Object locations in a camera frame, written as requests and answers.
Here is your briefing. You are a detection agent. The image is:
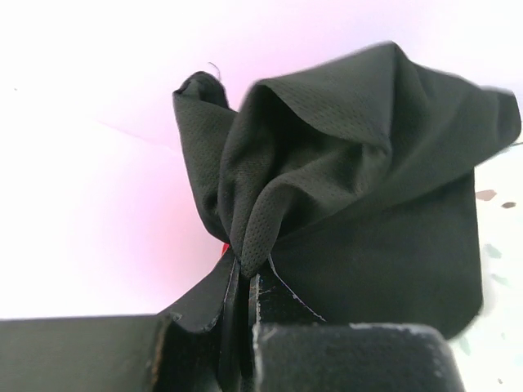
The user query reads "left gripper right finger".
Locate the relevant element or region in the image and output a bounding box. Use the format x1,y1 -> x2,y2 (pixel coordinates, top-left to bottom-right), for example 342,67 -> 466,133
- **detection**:
248,266 -> 465,392

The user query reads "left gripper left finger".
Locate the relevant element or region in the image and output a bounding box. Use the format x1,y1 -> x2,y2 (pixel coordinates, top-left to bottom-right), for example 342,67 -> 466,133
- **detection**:
1,252 -> 242,391

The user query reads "black t shirt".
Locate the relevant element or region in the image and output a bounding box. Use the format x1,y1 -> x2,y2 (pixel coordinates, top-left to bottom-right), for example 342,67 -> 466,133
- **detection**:
172,42 -> 521,339

